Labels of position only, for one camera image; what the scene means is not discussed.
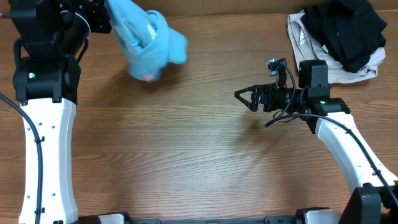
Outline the light blue printed t-shirt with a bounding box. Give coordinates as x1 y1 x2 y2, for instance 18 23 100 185
105 0 188 82

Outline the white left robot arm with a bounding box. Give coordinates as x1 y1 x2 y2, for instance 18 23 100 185
9 0 111 223

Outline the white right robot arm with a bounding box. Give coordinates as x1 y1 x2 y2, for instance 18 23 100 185
234 58 397 223

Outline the beige folded garment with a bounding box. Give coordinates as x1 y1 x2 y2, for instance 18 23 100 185
287 12 386 84

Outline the black folded garment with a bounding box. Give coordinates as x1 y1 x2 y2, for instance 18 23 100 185
301 0 387 73

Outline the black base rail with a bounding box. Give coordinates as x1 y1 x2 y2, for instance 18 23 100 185
73 207 341 224

